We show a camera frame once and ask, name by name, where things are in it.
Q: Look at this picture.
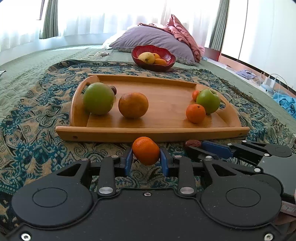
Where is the white device with cables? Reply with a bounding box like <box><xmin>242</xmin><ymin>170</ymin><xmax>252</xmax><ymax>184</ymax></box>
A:
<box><xmin>260</xmin><ymin>73</ymin><xmax>290</xmax><ymax>95</ymax></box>

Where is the pink blanket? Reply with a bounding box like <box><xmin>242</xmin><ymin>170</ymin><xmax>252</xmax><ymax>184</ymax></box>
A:
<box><xmin>138</xmin><ymin>14</ymin><xmax>205</xmax><ymax>63</ymax></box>

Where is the green quilted bedspread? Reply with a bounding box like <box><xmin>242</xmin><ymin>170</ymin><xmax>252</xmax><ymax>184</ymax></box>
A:
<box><xmin>1</xmin><ymin>45</ymin><xmax>295</xmax><ymax>133</ymax></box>

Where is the purple pillow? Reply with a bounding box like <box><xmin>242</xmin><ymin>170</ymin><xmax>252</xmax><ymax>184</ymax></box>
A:
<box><xmin>109</xmin><ymin>26</ymin><xmax>197</xmax><ymax>66</ymax></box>

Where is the wooden serving tray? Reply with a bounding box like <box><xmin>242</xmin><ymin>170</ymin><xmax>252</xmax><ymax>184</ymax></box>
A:
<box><xmin>55</xmin><ymin>74</ymin><xmax>250</xmax><ymax>143</ymax></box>

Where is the orange fruit in bowl back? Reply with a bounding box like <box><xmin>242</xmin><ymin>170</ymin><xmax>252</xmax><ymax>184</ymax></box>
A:
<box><xmin>153</xmin><ymin>53</ymin><xmax>160</xmax><ymax>59</ymax></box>

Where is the right green curtain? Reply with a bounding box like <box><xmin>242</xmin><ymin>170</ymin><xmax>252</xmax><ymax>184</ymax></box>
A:
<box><xmin>209</xmin><ymin>0</ymin><xmax>229</xmax><ymax>51</ymax></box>

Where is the large green apple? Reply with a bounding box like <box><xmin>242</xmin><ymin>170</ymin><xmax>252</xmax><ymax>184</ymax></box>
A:
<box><xmin>83</xmin><ymin>82</ymin><xmax>115</xmax><ymax>115</ymax></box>

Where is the large orange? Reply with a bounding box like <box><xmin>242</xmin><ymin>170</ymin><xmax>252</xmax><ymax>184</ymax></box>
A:
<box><xmin>118</xmin><ymin>92</ymin><xmax>149</xmax><ymax>118</ymax></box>

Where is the left green curtain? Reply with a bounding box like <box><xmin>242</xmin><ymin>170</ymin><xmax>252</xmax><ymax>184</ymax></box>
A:
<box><xmin>39</xmin><ymin>0</ymin><xmax>59</xmax><ymax>39</ymax></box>

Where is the white sheer curtain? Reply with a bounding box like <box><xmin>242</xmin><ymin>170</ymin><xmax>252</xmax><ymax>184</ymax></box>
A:
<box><xmin>1</xmin><ymin>1</ymin><xmax>220</xmax><ymax>51</ymax></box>

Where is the blue patterned throw cloth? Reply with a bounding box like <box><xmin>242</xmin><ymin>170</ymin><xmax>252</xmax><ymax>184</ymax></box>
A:
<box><xmin>1</xmin><ymin>60</ymin><xmax>295</xmax><ymax>233</ymax></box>

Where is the blue clothes pile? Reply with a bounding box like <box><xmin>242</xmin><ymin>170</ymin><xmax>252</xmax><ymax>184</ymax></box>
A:
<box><xmin>236</xmin><ymin>70</ymin><xmax>257</xmax><ymax>80</ymax></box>

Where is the small green apple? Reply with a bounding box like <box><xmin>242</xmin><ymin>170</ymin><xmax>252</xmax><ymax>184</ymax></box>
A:
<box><xmin>196</xmin><ymin>89</ymin><xmax>221</xmax><ymax>114</ymax></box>

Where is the orange fruit in bowl front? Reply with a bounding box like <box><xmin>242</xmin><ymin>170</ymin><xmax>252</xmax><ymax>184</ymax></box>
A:
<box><xmin>154</xmin><ymin>58</ymin><xmax>167</xmax><ymax>66</ymax></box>

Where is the red fruit bowl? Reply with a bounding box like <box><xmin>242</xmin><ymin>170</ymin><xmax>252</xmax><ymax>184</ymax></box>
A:
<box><xmin>132</xmin><ymin>45</ymin><xmax>176</xmax><ymax>72</ymax></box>

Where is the orange fruit in bowl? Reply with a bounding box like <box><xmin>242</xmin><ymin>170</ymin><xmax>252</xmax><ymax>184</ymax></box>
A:
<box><xmin>153</xmin><ymin>53</ymin><xmax>160</xmax><ymax>59</ymax></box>
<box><xmin>154</xmin><ymin>58</ymin><xmax>167</xmax><ymax>66</ymax></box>

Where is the turquoise cloth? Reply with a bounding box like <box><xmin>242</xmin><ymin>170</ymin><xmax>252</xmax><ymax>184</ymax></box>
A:
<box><xmin>273</xmin><ymin>92</ymin><xmax>295</xmax><ymax>118</ymax></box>

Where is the green curtain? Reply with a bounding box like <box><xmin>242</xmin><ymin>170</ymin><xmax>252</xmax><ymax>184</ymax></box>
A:
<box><xmin>39</xmin><ymin>0</ymin><xmax>59</xmax><ymax>39</ymax></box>
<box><xmin>209</xmin><ymin>0</ymin><xmax>229</xmax><ymax>51</ymax></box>

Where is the white charger cable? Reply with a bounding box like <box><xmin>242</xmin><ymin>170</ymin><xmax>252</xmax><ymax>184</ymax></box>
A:
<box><xmin>87</xmin><ymin>51</ymin><xmax>110</xmax><ymax>58</ymax></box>

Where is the dark red jujube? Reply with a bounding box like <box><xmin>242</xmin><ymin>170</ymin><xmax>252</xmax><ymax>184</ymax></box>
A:
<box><xmin>110</xmin><ymin>86</ymin><xmax>117</xmax><ymax>95</ymax></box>

